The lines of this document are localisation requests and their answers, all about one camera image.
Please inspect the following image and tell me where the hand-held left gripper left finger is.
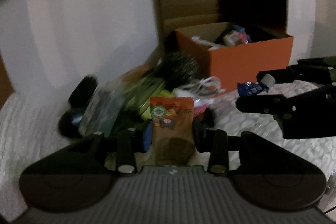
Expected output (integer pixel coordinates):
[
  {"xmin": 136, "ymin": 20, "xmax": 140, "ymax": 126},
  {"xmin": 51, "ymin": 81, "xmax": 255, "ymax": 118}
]
[{"xmin": 63, "ymin": 124, "xmax": 154, "ymax": 174}]

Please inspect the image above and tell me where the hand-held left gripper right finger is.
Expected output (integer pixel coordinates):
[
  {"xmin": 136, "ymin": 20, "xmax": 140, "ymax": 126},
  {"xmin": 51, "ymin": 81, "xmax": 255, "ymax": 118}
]
[{"xmin": 193, "ymin": 120, "xmax": 279, "ymax": 174}]

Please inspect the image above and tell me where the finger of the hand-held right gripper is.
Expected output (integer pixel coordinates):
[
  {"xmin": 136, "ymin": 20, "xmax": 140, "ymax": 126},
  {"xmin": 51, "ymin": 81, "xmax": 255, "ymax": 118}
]
[
  {"xmin": 235, "ymin": 93, "xmax": 298, "ymax": 116},
  {"xmin": 257, "ymin": 66, "xmax": 326, "ymax": 90}
]

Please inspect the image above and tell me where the blue packet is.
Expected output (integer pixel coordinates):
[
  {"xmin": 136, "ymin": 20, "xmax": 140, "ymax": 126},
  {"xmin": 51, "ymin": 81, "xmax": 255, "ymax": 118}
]
[{"xmin": 237, "ymin": 81, "xmax": 265, "ymax": 96}]

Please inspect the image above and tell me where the orange snack packet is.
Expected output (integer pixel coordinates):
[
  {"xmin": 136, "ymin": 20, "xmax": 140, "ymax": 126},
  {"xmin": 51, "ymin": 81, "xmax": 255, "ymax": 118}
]
[{"xmin": 150, "ymin": 96, "xmax": 197, "ymax": 165}]

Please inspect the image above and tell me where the orange cardboard box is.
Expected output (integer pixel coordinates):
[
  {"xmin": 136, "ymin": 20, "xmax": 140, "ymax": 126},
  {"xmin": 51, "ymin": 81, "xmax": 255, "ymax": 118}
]
[{"xmin": 168, "ymin": 21, "xmax": 294, "ymax": 92}]

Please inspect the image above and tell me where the white pump bottle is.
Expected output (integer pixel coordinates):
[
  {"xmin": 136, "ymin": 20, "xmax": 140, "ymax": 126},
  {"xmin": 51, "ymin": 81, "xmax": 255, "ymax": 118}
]
[{"xmin": 190, "ymin": 35, "xmax": 216, "ymax": 50}]

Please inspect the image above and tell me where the leaf-patterned grey tablecloth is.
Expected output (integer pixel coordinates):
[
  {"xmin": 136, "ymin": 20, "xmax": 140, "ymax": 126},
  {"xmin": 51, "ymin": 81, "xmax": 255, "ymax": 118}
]
[{"xmin": 0, "ymin": 77, "xmax": 336, "ymax": 224}]

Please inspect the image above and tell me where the green transparent bottle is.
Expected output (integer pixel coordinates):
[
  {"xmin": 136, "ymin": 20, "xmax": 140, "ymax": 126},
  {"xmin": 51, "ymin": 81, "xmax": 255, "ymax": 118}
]
[{"xmin": 123, "ymin": 74, "xmax": 166, "ymax": 119}]

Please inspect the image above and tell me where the white crumpled cloth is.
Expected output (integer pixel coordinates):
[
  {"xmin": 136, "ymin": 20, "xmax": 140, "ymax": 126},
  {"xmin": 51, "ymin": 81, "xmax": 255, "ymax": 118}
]
[{"xmin": 223, "ymin": 31, "xmax": 238, "ymax": 46}]

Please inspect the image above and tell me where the orange plastic piece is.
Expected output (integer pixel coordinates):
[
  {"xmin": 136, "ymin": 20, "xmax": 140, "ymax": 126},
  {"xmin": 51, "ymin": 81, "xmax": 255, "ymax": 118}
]
[{"xmin": 126, "ymin": 65, "xmax": 158, "ymax": 83}]

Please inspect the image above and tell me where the steel wool scrubber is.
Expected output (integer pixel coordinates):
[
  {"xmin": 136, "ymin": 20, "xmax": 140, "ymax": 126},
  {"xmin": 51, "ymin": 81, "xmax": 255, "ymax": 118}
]
[{"xmin": 157, "ymin": 52, "xmax": 200, "ymax": 89}]

